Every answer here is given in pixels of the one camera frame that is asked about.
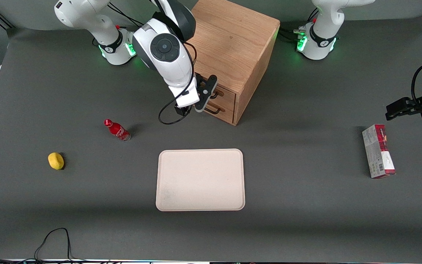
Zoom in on red cola bottle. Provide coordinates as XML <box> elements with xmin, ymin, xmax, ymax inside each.
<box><xmin>104</xmin><ymin>119</ymin><xmax>131</xmax><ymax>142</ymax></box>

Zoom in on black arm base cables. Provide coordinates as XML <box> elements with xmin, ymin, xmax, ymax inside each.
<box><xmin>108</xmin><ymin>3</ymin><xmax>148</xmax><ymax>28</ymax></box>
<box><xmin>279</xmin><ymin>27</ymin><xmax>307</xmax><ymax>41</ymax></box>

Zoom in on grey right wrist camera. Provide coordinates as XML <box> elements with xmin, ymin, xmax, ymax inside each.
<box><xmin>195</xmin><ymin>75</ymin><xmax>218</xmax><ymax>113</ymax></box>

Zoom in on yellow lemon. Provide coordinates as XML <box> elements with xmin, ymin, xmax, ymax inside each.
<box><xmin>48</xmin><ymin>152</ymin><xmax>65</xmax><ymax>170</ymax></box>

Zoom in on beige rectangular tray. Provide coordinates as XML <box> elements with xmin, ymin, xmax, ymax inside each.
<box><xmin>156</xmin><ymin>148</ymin><xmax>245</xmax><ymax>212</ymax></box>

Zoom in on black looped table cable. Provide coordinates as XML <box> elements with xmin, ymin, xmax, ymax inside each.
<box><xmin>0</xmin><ymin>228</ymin><xmax>87</xmax><ymax>263</ymax></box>

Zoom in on black left arm base cables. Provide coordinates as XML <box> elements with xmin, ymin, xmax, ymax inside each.
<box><xmin>279</xmin><ymin>27</ymin><xmax>307</xmax><ymax>41</ymax></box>

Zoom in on black right arm base cables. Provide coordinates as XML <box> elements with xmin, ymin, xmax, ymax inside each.
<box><xmin>108</xmin><ymin>3</ymin><xmax>148</xmax><ymax>28</ymax></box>

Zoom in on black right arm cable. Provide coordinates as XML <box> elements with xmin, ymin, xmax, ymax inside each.
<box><xmin>158</xmin><ymin>37</ymin><xmax>197</xmax><ymax>125</ymax></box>

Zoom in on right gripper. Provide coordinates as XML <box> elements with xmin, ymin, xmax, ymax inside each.
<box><xmin>167</xmin><ymin>75</ymin><xmax>200</xmax><ymax>117</ymax></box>

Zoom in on wooden drawer cabinet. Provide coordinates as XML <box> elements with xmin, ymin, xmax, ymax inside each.
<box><xmin>185</xmin><ymin>0</ymin><xmax>280</xmax><ymax>126</ymax></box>

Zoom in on wooden drawer with short handle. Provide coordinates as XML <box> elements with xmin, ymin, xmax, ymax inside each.
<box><xmin>211</xmin><ymin>84</ymin><xmax>237</xmax><ymax>107</ymax></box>

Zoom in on grey and red carton box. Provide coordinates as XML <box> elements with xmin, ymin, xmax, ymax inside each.
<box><xmin>362</xmin><ymin>124</ymin><xmax>396</xmax><ymax>179</ymax></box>

